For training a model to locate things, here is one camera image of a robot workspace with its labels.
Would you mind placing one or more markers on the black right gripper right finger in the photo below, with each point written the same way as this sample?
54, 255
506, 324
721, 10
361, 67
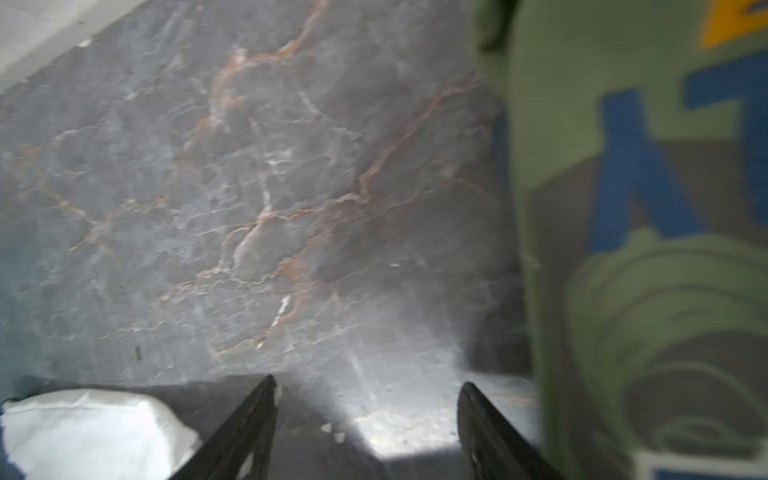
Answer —
496, 450

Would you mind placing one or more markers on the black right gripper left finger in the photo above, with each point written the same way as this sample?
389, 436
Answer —
242, 445

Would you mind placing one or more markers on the white tank top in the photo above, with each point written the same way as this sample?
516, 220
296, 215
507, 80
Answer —
95, 434

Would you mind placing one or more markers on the green tank top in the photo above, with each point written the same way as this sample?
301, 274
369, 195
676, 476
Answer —
637, 136

